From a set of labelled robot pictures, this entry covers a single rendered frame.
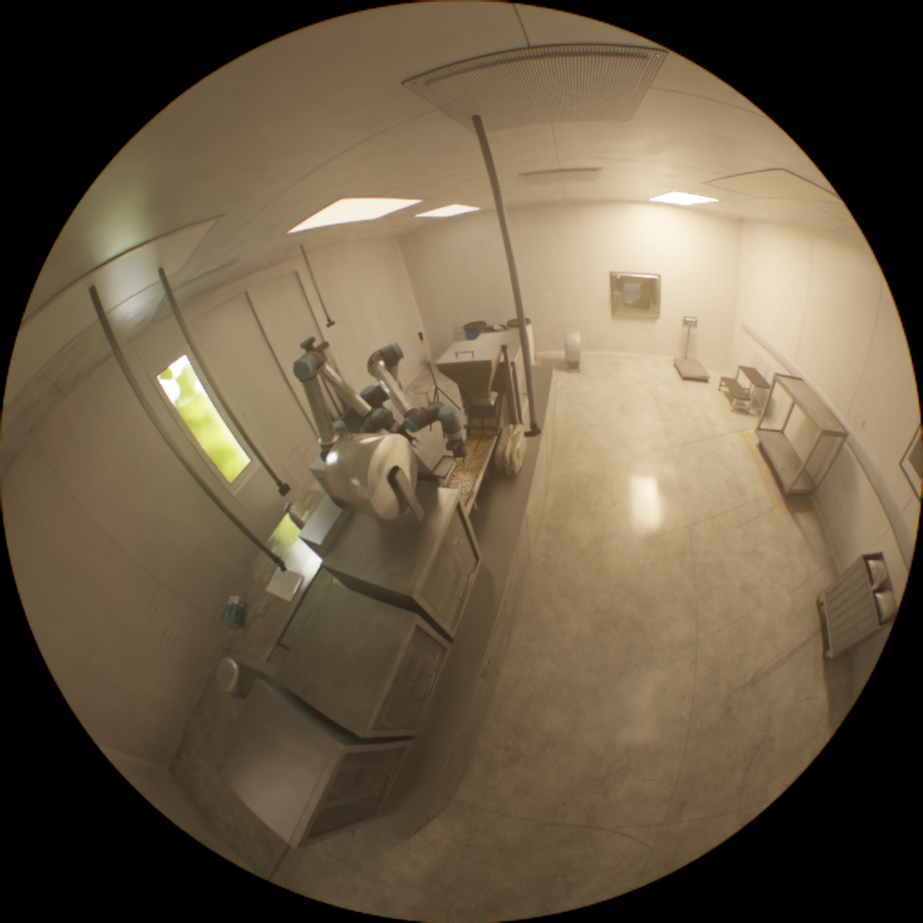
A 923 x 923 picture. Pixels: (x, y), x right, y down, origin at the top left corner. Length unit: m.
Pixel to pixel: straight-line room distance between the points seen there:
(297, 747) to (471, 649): 0.85
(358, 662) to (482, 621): 0.64
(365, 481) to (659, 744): 2.29
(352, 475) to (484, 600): 0.90
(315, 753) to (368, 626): 0.49
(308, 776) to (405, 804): 0.58
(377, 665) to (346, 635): 0.17
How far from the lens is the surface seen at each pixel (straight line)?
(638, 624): 2.36
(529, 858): 2.47
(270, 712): 1.17
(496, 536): 1.65
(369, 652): 1.06
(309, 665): 1.18
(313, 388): 1.81
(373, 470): 0.89
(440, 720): 1.43
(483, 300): 5.55
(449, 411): 1.48
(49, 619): 3.42
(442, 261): 5.64
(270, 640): 2.18
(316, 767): 1.06
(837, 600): 3.17
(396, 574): 1.02
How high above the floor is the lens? 2.17
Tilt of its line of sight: 40 degrees down
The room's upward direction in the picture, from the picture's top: 17 degrees counter-clockwise
